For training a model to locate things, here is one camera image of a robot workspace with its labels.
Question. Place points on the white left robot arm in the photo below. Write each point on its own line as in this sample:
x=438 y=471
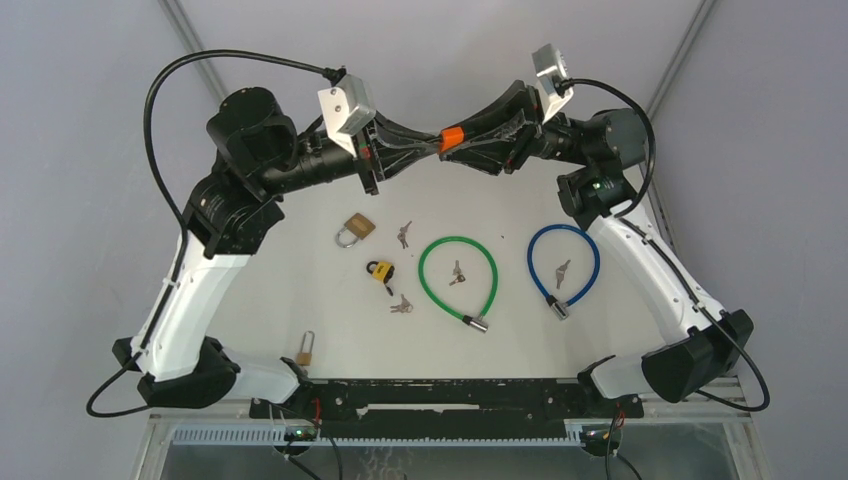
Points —
x=260 y=157

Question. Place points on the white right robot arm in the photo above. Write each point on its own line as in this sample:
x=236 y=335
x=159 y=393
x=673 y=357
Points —
x=701 y=339

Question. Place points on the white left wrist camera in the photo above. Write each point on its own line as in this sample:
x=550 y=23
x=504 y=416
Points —
x=346 y=109

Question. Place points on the yellow tag padlock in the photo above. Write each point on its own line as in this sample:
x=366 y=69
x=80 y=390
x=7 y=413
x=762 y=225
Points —
x=382 y=272

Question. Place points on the small brass padlock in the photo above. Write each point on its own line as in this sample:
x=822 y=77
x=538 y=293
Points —
x=305 y=353

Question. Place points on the green lock silver keys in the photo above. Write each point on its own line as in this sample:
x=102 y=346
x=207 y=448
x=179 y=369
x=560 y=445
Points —
x=458 y=274

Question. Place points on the blue cable lock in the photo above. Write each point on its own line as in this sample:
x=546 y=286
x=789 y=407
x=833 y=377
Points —
x=560 y=307

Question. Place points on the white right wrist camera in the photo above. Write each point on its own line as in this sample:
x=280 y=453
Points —
x=551 y=79

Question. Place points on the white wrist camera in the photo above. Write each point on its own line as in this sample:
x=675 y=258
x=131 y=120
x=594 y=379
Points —
x=346 y=109
x=551 y=79

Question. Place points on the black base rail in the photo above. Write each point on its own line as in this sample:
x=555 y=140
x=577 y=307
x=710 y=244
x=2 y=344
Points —
x=447 y=409

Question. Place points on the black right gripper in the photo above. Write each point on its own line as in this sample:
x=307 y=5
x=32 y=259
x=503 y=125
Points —
x=498 y=154

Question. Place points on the large brass padlock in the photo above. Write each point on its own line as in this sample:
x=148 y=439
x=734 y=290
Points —
x=356 y=228

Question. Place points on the brass padlock silver keys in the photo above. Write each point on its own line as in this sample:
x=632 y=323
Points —
x=404 y=306

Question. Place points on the orange black padlock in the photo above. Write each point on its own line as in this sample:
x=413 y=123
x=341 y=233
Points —
x=451 y=139

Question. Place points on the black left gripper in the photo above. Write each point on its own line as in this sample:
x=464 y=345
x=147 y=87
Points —
x=386 y=160

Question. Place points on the blue lock silver keys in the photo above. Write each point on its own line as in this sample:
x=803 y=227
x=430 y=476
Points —
x=560 y=273

